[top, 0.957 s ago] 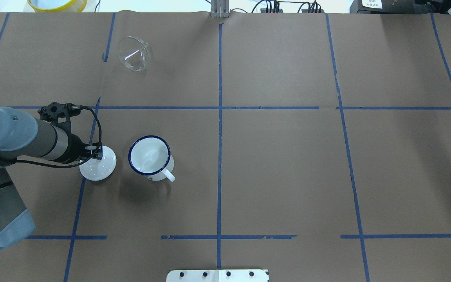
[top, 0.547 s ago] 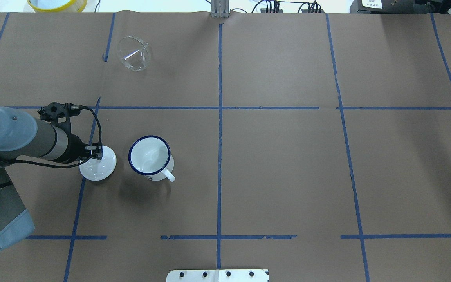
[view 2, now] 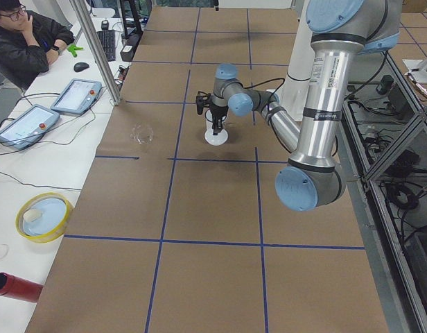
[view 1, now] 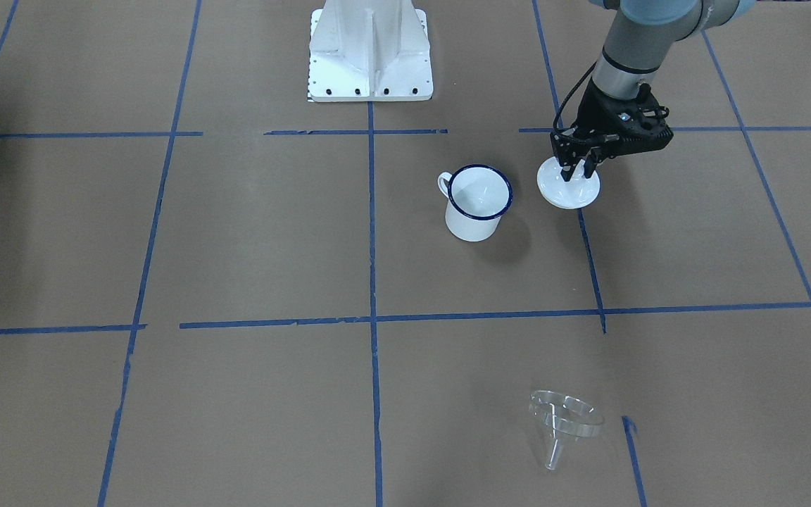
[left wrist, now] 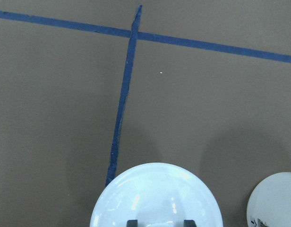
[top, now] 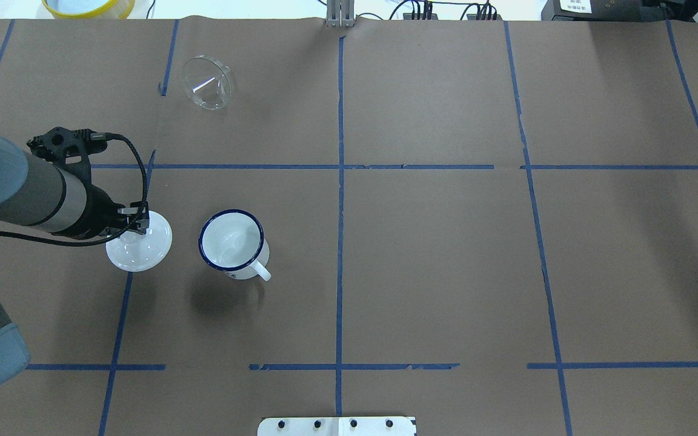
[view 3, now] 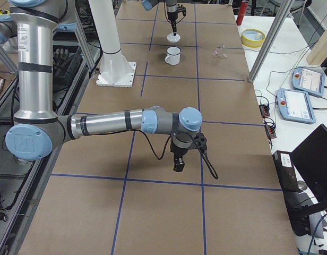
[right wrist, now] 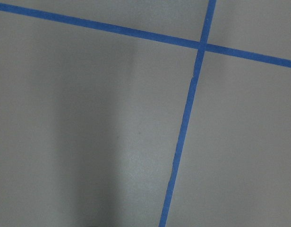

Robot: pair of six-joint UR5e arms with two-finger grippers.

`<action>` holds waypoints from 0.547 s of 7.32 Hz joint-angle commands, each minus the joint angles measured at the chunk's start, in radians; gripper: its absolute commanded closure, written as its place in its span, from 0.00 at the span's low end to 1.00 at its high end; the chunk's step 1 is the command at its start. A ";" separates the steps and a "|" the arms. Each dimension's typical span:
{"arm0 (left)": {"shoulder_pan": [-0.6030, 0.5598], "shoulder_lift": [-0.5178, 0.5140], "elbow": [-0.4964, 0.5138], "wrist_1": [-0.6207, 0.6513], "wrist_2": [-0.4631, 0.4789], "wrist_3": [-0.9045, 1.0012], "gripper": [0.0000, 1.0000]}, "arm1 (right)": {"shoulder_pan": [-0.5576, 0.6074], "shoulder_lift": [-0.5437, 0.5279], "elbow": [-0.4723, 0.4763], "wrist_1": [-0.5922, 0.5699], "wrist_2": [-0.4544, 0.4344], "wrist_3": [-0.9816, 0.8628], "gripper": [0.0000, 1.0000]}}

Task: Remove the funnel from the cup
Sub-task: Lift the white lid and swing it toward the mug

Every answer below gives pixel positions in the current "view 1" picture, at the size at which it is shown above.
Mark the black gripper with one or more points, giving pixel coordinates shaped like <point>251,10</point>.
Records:
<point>594,110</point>

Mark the clear glass funnel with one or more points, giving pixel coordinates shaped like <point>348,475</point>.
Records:
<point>565,419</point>

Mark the brown paper table cover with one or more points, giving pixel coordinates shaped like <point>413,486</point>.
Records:
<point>216,293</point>

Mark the white blue-rimmed enamel cup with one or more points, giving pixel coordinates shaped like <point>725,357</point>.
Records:
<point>477,198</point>

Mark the small white bowl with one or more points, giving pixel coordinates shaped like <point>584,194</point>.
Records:
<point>580,191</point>

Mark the white camera stand pillar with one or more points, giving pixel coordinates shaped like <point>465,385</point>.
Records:
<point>363,51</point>

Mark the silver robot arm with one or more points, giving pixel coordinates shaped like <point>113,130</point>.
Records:
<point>641,36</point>

